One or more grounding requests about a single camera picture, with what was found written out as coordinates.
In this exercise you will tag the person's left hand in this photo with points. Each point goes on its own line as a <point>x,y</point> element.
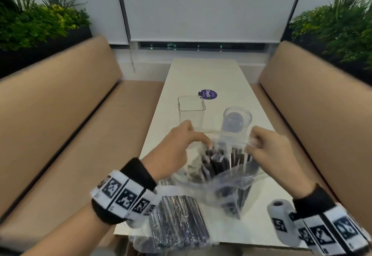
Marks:
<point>170,155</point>

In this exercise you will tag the person's left forearm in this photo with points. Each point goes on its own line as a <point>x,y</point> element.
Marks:
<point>75,232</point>

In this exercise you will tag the person's left thumb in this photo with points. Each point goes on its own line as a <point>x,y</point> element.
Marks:
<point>200,141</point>

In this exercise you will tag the wrapped bundle of black straws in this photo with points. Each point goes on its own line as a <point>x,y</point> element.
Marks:
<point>174,223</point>

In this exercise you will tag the green plant with yellow flowers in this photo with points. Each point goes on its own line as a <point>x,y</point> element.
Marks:
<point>337,29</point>
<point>32,20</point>

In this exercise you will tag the tan upholstered bench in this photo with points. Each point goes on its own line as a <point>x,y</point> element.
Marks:
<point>58,136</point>
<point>322,119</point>

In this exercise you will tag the round clear plastic container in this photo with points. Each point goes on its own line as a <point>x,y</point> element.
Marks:
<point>236,120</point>

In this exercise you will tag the person's right thumb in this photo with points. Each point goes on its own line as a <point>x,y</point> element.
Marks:
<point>255,133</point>

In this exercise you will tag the wide white roller blind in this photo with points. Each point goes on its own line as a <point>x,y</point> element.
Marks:
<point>209,5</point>

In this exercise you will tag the right wrist marker band camera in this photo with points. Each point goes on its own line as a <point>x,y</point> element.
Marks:
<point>322,226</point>

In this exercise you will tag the square clear plastic container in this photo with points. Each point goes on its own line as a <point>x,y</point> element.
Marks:
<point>191,113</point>

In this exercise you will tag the black straws in bag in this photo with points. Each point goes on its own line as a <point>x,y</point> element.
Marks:
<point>223,162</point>

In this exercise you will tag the person's right hand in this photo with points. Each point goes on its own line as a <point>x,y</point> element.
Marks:
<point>276,159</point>

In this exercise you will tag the purple round sticker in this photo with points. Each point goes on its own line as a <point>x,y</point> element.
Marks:
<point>208,94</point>

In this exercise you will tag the clear plastic bag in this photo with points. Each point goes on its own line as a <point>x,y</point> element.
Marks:
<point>223,183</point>

